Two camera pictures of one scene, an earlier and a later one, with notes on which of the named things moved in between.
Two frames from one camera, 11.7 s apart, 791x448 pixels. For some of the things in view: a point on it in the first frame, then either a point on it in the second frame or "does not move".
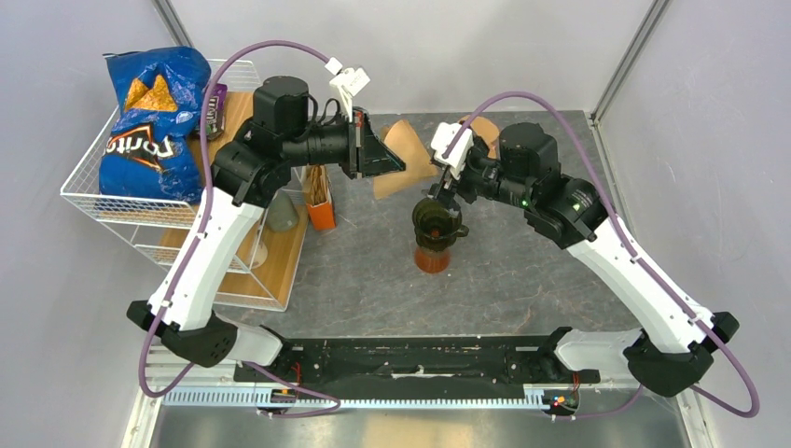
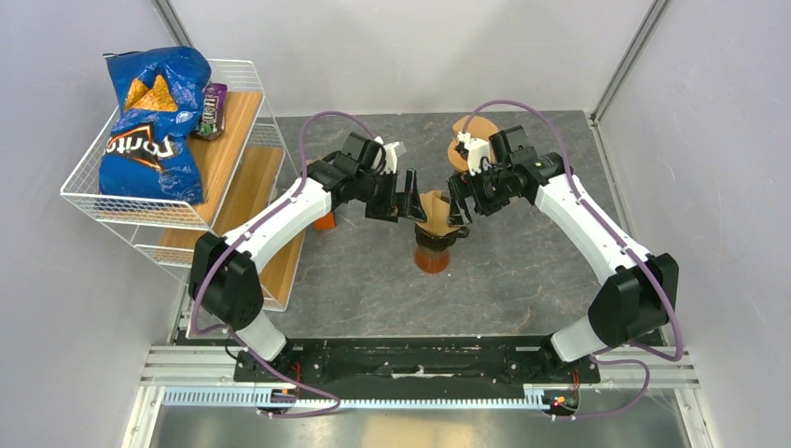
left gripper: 367,156 -> 403,204
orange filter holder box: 322,216 does not move
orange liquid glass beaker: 431,261 does not move
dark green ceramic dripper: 436,227 does not move
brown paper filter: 404,142 -> 437,211
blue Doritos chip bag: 148,152 does not move
